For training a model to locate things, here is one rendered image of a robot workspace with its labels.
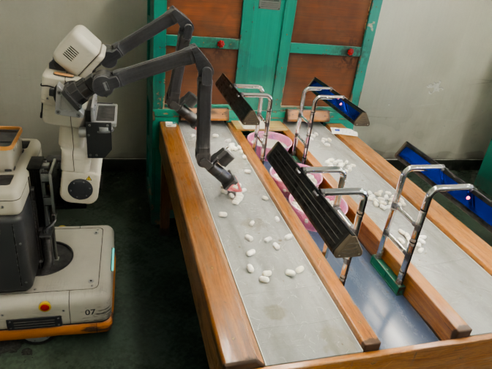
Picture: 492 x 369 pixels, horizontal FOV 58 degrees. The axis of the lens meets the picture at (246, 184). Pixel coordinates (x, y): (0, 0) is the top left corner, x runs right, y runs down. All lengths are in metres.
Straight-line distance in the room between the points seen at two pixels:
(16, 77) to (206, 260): 2.45
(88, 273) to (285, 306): 1.14
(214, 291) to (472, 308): 0.88
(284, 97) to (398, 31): 1.49
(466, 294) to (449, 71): 2.95
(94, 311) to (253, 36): 1.72
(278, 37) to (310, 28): 0.21
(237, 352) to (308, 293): 0.37
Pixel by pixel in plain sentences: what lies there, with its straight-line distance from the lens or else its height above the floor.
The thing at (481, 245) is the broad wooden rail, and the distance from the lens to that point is 2.09.
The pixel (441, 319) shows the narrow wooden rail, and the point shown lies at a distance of 1.64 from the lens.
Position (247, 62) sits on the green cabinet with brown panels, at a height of 1.14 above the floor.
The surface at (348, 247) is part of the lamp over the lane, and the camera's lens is 1.21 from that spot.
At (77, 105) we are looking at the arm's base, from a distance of 1.76.
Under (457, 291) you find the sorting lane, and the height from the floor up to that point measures 0.74.
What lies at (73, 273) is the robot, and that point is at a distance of 2.33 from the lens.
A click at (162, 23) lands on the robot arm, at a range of 2.16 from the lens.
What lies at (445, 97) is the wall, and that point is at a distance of 4.55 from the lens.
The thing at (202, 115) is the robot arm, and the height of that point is 1.13.
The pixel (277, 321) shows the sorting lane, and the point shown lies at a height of 0.74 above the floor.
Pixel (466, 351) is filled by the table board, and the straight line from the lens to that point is 1.65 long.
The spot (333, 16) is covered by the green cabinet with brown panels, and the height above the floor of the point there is 1.44.
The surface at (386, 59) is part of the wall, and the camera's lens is 4.09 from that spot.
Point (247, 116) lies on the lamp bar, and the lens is 2.00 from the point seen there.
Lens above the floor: 1.73
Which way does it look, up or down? 28 degrees down
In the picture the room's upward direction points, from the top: 7 degrees clockwise
